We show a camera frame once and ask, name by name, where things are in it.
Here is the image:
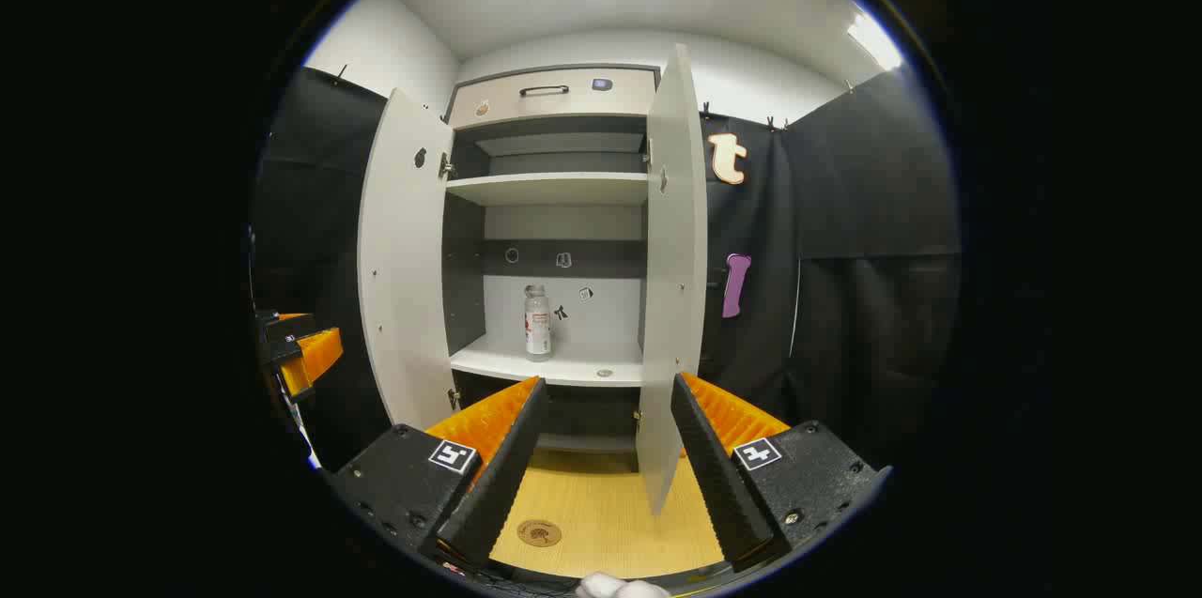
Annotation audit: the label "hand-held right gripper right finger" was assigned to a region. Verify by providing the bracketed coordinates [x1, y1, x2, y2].
[670, 373, 891, 573]

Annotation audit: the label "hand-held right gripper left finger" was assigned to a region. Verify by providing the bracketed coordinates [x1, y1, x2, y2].
[324, 376, 550, 571]

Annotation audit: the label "grey cabinet door checkered sticker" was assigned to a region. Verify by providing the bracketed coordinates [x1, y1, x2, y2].
[357, 88, 461, 430]

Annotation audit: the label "clear plastic bottle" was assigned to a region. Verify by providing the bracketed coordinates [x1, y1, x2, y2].
[523, 284, 553, 362]

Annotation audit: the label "grey cabinet door dice stickers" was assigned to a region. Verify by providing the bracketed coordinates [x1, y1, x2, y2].
[635, 44, 708, 516]

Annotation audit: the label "grey cabinet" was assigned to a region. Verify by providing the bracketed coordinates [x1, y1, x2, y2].
[441, 63, 663, 477]

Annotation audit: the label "grey cabinet drawer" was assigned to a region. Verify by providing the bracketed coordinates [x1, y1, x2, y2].
[447, 66, 658, 130]

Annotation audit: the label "black backdrop cloth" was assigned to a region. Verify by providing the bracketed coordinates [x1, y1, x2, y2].
[252, 65, 961, 477]

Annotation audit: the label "small ceiling light panel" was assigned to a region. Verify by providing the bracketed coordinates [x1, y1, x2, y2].
[847, 11, 902, 71]

